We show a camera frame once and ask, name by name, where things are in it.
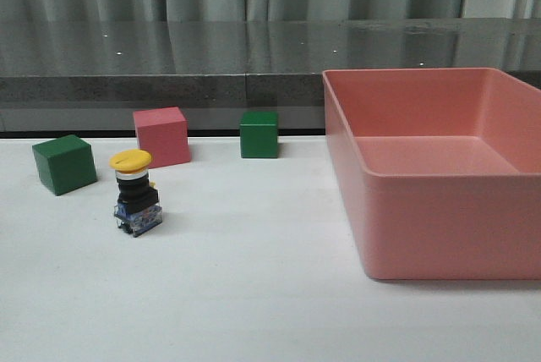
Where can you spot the yellow push button switch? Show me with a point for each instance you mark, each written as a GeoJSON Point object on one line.
{"type": "Point", "coordinates": [138, 207]}

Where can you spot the green wooden cube far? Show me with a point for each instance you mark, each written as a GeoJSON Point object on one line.
{"type": "Point", "coordinates": [259, 135]}

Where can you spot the green wooden cube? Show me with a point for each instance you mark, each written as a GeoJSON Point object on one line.
{"type": "Point", "coordinates": [259, 135]}
{"type": "Point", "coordinates": [65, 164]}

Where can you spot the pink wooden cube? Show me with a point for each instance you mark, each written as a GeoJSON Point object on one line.
{"type": "Point", "coordinates": [163, 132]}

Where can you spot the pink plastic bin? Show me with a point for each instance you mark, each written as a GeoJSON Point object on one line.
{"type": "Point", "coordinates": [439, 170]}

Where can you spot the green wooden cube near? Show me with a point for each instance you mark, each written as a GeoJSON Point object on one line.
{"type": "Point", "coordinates": [65, 164]}

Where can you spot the grey stone counter ledge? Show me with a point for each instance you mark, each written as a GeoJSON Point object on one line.
{"type": "Point", "coordinates": [89, 77]}

